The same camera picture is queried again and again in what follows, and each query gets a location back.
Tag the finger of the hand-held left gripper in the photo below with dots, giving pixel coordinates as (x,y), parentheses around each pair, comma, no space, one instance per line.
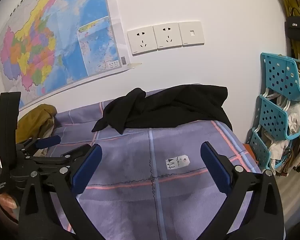
(48,141)
(75,152)

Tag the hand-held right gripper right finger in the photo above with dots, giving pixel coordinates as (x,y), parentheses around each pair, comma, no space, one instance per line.
(215,166)

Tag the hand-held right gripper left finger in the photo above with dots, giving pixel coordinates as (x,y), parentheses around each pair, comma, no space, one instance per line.
(88,168)

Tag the black garment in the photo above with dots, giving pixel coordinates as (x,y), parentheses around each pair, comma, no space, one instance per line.
(177,105)

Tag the person's left hand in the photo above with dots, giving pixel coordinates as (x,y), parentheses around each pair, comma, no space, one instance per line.
(8,202)

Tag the mustard yellow garment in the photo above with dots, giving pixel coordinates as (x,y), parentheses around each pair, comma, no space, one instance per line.
(32,117)

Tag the white paper tag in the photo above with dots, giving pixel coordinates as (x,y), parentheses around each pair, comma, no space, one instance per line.
(178,162)

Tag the purple plaid bed sheet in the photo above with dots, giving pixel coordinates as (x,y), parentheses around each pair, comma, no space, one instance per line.
(130,155)

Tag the blue perforated plastic basket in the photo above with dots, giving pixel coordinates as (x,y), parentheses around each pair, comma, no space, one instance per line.
(277,72)
(272,117)
(258,147)

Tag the beige bundled cloth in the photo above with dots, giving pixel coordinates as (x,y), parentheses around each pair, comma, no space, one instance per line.
(298,155)

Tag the white crumpled plastic bag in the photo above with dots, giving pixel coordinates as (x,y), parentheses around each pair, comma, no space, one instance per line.
(296,117)

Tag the strip of clear tape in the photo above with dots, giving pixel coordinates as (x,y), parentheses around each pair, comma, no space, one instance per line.
(135,65)

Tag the white power socket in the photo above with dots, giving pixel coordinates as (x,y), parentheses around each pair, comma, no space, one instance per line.
(167,36)
(142,40)

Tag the black handbag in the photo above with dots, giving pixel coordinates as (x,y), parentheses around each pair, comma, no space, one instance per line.
(296,28)

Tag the yellow hanging garment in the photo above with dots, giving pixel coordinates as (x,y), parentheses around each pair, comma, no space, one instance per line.
(290,0)

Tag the colourful wall map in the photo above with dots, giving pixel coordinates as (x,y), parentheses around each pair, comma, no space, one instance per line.
(52,30)

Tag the white data wall plate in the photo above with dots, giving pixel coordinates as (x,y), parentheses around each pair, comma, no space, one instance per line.
(191,33)

